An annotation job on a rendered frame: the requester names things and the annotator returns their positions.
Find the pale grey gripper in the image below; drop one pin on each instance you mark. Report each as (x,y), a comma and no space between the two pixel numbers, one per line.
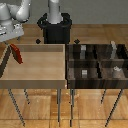
(10,32)

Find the dark wooden compartment bin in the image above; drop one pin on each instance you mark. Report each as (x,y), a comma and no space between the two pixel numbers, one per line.
(97,70)

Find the small grey cube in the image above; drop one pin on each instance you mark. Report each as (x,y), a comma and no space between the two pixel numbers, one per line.
(84,73)

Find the light wooden bin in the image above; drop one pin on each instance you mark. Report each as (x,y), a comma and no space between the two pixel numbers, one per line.
(36,68)

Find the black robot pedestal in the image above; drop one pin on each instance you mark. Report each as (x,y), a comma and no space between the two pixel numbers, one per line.
(55,28)

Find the grey upright post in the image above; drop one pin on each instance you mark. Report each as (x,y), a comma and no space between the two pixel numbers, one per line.
(113,49)
(82,52)

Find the small pale grey object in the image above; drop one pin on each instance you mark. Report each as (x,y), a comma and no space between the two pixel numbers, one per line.
(117,69)

